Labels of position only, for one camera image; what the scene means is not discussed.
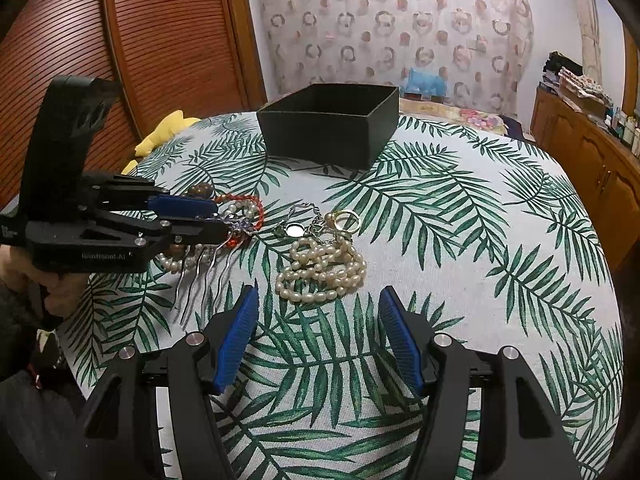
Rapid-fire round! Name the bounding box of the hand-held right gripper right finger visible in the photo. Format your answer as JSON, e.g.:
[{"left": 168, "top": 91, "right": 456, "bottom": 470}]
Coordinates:
[{"left": 377, "top": 285, "right": 583, "bottom": 480}]

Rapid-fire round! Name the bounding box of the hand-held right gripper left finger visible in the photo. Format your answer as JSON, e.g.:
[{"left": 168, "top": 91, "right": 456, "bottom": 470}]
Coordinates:
[{"left": 55, "top": 280, "right": 261, "bottom": 480}]

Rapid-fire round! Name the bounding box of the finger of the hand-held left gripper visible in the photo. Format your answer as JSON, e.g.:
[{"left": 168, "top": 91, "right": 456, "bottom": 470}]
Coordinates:
[
  {"left": 85, "top": 210, "right": 232, "bottom": 252},
  {"left": 80, "top": 174, "right": 219, "bottom": 219}
]

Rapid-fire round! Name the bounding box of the brown wooden bead bracelet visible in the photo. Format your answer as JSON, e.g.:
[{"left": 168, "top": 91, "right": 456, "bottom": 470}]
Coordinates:
[{"left": 169, "top": 183, "right": 217, "bottom": 256}]

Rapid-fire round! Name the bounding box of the silver hair comb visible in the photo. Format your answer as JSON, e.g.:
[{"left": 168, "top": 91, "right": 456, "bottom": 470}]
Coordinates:
[{"left": 175, "top": 214, "right": 257, "bottom": 322}]

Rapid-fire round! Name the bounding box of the small pearl bracelet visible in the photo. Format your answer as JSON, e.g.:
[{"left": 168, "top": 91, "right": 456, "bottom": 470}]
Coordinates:
[{"left": 155, "top": 200, "right": 257, "bottom": 274}]

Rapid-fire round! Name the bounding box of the red bead bracelet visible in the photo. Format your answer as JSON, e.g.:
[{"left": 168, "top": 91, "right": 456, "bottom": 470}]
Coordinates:
[{"left": 215, "top": 192, "right": 265, "bottom": 251}]

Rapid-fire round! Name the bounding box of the long white pearl necklace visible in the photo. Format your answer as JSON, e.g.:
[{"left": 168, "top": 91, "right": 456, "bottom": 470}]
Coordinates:
[{"left": 275, "top": 237, "right": 368, "bottom": 305}]

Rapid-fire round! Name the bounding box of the gold ring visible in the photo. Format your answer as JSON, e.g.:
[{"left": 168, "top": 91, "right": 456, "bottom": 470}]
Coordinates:
[{"left": 325, "top": 210, "right": 359, "bottom": 235}]

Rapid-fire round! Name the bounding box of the black box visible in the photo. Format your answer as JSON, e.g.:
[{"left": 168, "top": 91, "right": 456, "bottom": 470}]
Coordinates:
[{"left": 256, "top": 84, "right": 401, "bottom": 170}]

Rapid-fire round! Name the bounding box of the person's left hand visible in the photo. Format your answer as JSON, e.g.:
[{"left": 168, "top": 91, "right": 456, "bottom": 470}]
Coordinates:
[{"left": 0, "top": 249, "right": 94, "bottom": 319}]

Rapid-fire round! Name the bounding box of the yellow plush toy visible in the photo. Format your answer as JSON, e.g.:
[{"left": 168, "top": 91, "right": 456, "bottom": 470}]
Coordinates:
[{"left": 120, "top": 109, "right": 201, "bottom": 176}]

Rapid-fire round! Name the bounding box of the leaf print tablecloth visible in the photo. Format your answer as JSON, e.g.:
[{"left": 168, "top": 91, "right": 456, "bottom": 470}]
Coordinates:
[{"left": 60, "top": 110, "right": 626, "bottom": 480}]

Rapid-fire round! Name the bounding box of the wooden louvered wardrobe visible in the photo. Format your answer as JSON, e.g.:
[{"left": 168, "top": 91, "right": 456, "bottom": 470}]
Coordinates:
[{"left": 0, "top": 0, "right": 268, "bottom": 211}]

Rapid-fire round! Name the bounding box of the person's dark clothing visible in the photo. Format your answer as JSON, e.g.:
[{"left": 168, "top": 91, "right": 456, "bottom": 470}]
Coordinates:
[{"left": 0, "top": 280, "right": 88, "bottom": 480}]

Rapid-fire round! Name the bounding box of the floral blanket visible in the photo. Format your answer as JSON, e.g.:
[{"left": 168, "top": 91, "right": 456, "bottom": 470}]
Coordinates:
[{"left": 397, "top": 97, "right": 507, "bottom": 134}]

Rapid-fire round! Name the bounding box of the blue plastic bag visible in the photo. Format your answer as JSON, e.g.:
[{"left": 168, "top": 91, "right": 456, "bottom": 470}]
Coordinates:
[{"left": 402, "top": 66, "right": 448, "bottom": 99}]

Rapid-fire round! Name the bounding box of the wooden cabinet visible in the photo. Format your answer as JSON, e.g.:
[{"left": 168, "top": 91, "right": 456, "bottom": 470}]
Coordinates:
[{"left": 530, "top": 85, "right": 640, "bottom": 271}]

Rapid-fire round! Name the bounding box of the circle patterned curtain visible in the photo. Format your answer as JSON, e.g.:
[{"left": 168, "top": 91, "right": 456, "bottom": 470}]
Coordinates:
[{"left": 255, "top": 0, "right": 536, "bottom": 117}]

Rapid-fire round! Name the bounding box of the group of bottles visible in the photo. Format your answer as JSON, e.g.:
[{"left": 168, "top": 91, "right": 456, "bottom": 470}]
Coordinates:
[{"left": 602, "top": 105, "right": 640, "bottom": 157}]

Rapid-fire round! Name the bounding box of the folded floral cloth stack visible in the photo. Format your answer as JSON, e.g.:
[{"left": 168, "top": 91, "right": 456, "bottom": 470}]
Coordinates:
[{"left": 557, "top": 66, "right": 614, "bottom": 106}]

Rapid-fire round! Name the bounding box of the dark folded clothes stack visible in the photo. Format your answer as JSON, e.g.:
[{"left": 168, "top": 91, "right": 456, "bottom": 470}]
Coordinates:
[{"left": 542, "top": 51, "right": 583, "bottom": 91}]

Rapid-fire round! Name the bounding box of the beige side curtain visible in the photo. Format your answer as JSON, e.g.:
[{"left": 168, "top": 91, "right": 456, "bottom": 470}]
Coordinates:
[{"left": 565, "top": 0, "right": 602, "bottom": 76}]

